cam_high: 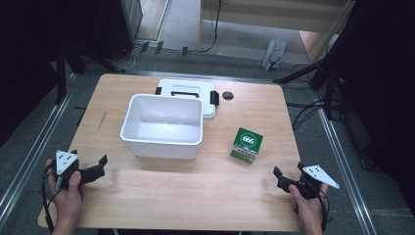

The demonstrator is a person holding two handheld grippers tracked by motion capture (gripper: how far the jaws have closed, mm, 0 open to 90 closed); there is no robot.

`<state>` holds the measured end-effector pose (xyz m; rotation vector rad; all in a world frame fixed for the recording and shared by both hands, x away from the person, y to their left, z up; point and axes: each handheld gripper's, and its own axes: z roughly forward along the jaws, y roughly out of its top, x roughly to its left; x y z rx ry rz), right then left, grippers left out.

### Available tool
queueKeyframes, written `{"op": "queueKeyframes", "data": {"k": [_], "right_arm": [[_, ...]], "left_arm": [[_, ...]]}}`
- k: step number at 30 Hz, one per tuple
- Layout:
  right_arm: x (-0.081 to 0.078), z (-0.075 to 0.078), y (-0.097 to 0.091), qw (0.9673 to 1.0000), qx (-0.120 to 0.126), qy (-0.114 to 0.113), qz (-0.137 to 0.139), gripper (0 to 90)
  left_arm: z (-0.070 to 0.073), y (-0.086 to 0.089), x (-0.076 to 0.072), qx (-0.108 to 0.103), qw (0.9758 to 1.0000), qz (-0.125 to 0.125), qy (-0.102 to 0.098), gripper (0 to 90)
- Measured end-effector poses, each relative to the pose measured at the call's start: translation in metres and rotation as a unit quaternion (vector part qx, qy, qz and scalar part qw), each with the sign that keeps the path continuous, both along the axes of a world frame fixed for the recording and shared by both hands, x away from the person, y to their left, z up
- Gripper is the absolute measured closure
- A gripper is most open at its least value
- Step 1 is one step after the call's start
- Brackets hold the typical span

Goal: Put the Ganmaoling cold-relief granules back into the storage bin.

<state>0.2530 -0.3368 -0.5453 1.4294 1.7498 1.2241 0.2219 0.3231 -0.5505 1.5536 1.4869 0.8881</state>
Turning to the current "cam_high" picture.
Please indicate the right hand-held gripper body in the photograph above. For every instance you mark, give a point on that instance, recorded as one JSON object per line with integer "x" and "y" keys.
{"x": 311, "y": 182}

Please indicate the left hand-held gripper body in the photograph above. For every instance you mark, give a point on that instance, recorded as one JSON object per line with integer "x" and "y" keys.
{"x": 65, "y": 162}

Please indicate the person's right hand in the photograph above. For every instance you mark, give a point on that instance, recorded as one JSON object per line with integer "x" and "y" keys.
{"x": 308, "y": 209}

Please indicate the person's left hand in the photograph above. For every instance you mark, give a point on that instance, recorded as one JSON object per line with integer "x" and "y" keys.
{"x": 68, "y": 199}

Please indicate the green printed box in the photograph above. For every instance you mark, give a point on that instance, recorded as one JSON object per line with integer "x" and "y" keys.
{"x": 250, "y": 140}

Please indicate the white plastic storage bin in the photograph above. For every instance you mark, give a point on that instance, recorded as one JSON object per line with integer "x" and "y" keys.
{"x": 163, "y": 130}

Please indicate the black metal stand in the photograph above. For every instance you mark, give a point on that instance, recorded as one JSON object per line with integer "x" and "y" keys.
{"x": 329, "y": 88}
{"x": 60, "y": 75}

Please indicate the black round table grommet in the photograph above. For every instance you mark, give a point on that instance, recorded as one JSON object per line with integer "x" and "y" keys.
{"x": 227, "y": 95}

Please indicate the white lid with black latches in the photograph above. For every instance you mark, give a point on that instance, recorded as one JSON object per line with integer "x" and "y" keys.
{"x": 191, "y": 87}

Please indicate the white paper bag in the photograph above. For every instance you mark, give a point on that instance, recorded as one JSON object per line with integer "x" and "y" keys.
{"x": 274, "y": 54}

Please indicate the dark cabinet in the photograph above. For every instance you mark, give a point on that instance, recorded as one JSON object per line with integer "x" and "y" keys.
{"x": 120, "y": 26}

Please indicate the light wooden furniture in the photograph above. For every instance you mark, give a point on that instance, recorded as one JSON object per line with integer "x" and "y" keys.
{"x": 277, "y": 14}

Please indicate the metal floor rail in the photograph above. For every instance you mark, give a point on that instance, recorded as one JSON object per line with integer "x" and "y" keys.
{"x": 345, "y": 163}
{"x": 36, "y": 143}

